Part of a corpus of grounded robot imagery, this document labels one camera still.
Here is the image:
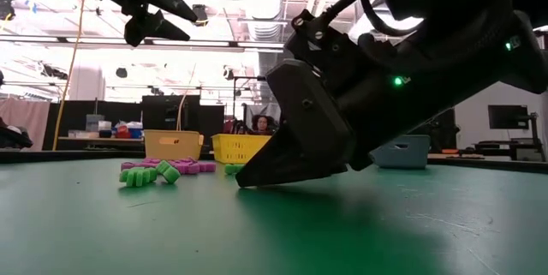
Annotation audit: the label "orange plastic basket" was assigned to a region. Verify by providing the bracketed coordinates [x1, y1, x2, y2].
[143, 129, 205, 161]

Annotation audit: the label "black computer monitor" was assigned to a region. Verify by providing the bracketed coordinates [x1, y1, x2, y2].
[487, 104, 529, 130]

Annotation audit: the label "silver ventilation duct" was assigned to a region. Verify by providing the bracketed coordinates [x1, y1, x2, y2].
[238, 0, 287, 79]

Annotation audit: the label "yellow plastic basket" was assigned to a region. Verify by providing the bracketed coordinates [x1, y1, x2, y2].
[211, 133, 271, 165]

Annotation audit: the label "person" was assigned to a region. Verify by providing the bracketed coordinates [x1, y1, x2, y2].
[250, 114, 277, 135]

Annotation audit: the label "green small pieces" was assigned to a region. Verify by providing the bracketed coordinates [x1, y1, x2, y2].
[154, 159, 182, 185]

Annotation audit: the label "black monitor stand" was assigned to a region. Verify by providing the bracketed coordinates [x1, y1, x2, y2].
[515, 111, 547, 163]

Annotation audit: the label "black partition wall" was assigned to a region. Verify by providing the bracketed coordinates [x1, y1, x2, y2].
[42, 93, 226, 152]

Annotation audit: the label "grey storage box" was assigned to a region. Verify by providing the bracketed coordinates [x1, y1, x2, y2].
[85, 113, 105, 133]

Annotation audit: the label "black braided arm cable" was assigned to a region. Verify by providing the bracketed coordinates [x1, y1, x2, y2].
[329, 0, 425, 39]

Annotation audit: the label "pink curtain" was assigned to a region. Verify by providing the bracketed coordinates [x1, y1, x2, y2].
[0, 97, 51, 152]

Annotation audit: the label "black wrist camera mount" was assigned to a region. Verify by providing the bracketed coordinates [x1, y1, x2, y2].
[284, 8, 363, 80]

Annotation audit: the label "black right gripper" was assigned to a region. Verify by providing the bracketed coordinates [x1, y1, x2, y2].
[235, 58, 386, 188]

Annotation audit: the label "blue plastic basket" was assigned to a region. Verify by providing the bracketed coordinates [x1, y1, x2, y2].
[368, 134, 432, 170]

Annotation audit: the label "black desk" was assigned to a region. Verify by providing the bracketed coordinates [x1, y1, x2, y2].
[470, 137, 545, 163]

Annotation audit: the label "green table mat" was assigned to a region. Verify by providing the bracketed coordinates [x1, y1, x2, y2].
[0, 157, 548, 275]

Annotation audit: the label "black overhead camera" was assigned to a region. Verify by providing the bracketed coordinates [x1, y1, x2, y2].
[191, 3, 210, 27]

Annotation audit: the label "wooden side table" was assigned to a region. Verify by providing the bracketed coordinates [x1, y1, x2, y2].
[57, 135, 145, 144]

